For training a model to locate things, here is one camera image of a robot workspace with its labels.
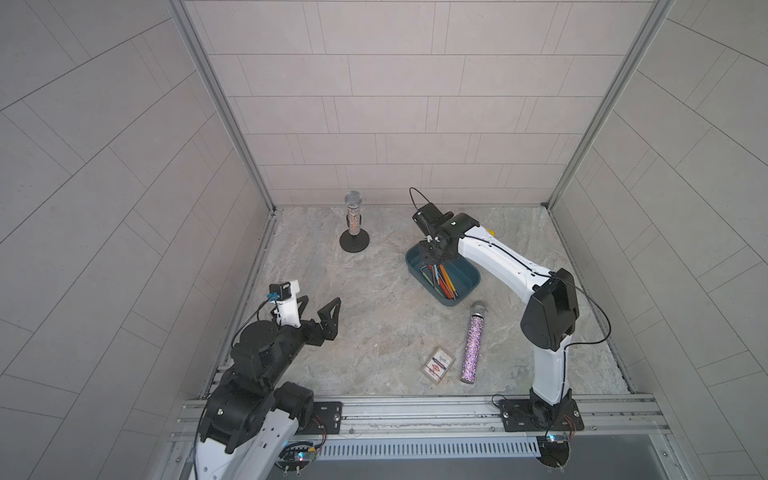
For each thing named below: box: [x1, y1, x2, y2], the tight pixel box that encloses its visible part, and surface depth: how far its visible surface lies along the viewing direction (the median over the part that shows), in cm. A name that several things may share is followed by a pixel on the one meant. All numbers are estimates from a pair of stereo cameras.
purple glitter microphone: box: [460, 300, 488, 384], surface depth 82 cm
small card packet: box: [421, 346, 456, 386], surface depth 80 cm
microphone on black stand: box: [339, 190, 370, 254], surface depth 106 cm
